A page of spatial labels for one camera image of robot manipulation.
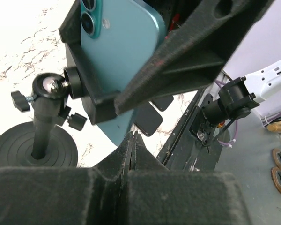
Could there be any teal phone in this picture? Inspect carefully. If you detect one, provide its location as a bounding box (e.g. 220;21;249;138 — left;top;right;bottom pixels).
79;0;167;147

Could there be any black phone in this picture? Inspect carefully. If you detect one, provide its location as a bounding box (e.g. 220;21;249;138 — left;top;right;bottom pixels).
151;96;174;112
134;103;163;137

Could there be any black round-base phone stand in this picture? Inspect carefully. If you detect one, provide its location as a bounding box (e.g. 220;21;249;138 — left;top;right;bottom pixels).
0;0;118;167

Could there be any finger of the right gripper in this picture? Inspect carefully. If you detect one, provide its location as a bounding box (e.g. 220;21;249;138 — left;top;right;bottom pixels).
114;0;272;115

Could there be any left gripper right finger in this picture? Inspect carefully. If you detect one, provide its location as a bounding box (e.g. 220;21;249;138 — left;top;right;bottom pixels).
118;133;251;225

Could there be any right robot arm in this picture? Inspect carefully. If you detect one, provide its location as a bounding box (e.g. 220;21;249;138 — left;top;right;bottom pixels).
114;0;281;125

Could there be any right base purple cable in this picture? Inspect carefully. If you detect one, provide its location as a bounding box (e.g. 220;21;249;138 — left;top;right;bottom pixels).
214;79;238;149

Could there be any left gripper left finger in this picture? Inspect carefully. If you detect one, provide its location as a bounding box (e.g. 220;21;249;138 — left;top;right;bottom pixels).
0;133;133;225

